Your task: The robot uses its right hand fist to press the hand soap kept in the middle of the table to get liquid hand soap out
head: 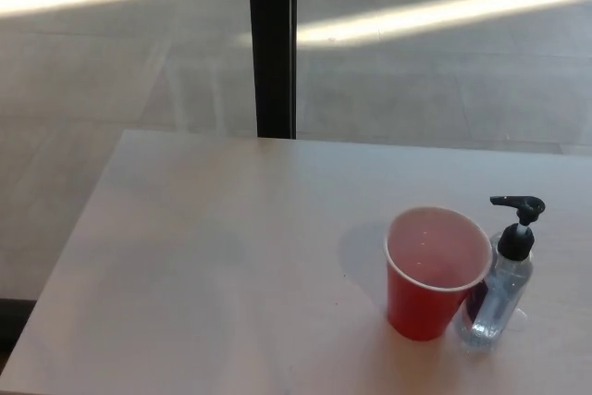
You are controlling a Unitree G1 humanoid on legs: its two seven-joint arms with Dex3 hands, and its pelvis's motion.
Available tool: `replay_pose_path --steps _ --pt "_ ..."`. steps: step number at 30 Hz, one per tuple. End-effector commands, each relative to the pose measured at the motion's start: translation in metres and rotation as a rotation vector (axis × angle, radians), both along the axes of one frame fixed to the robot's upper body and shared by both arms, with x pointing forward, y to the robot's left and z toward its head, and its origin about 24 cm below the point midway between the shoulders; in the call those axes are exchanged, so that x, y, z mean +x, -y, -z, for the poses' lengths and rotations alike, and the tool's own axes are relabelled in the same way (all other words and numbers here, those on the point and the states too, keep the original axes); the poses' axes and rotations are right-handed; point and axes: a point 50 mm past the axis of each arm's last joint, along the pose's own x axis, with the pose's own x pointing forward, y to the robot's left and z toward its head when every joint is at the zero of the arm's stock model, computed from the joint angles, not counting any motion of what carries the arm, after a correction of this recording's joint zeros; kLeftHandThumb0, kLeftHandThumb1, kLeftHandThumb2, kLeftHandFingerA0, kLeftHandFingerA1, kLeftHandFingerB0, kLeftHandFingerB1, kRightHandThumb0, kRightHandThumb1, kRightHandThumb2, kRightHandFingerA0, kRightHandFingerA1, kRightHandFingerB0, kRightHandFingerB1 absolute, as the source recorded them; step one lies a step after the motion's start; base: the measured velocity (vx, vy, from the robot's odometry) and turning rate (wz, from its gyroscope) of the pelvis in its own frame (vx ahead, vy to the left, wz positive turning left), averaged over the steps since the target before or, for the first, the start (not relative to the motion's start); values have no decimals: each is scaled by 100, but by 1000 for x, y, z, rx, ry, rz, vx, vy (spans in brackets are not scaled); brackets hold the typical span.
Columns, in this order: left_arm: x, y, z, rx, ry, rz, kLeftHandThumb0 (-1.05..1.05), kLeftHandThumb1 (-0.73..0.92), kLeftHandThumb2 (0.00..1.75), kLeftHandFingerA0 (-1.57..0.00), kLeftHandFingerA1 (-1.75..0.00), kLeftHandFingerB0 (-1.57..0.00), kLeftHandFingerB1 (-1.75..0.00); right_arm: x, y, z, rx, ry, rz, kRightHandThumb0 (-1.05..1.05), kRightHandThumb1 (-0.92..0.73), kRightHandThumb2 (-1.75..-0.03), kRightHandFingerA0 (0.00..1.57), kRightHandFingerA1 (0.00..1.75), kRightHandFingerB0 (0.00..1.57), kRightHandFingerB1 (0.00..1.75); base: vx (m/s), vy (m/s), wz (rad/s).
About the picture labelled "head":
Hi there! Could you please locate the black window frame post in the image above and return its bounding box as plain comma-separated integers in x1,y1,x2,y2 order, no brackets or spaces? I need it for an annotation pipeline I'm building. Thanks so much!
246,0,298,141

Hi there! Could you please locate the clear soap pump bottle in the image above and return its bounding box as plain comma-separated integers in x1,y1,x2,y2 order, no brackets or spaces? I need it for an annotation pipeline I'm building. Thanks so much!
455,195,547,354

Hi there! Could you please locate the red plastic cup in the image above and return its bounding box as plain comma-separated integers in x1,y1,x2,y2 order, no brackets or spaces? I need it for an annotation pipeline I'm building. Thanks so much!
384,206,494,342

